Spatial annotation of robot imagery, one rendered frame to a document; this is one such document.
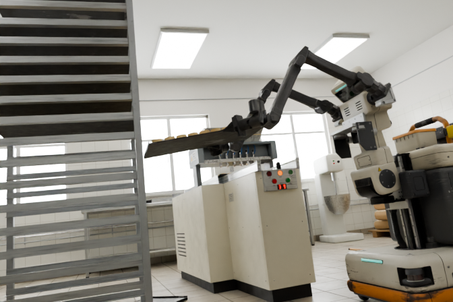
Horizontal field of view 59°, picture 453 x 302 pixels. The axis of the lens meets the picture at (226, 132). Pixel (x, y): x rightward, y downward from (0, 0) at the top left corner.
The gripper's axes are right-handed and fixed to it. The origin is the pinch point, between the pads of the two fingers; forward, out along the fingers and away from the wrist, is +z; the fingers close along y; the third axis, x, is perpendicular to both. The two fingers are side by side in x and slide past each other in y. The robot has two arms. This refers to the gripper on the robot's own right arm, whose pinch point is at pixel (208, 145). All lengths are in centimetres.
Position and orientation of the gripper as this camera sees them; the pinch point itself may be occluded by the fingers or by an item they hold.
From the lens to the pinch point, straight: 227.2
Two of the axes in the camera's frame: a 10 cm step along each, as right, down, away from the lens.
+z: -4.9, -0.7, -8.7
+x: 8.5, -2.8, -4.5
